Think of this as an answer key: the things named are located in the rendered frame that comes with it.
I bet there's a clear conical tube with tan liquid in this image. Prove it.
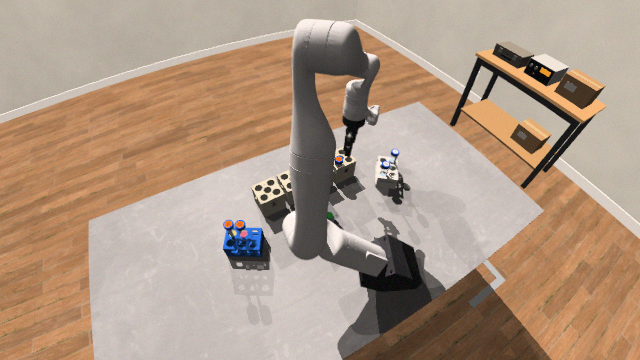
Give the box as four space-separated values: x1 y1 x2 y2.
223 220 237 237

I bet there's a conical centrifuge tube with pink liquid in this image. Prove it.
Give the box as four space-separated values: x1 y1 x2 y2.
235 220 248 237

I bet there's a white tube rack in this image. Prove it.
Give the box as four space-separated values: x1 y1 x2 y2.
375 156 398 189

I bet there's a blue tube rack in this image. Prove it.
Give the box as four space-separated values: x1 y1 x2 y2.
223 228 264 257

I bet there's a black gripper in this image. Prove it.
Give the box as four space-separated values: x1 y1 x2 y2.
342 116 366 157

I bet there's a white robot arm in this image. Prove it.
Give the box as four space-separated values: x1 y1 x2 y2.
283 19 388 277

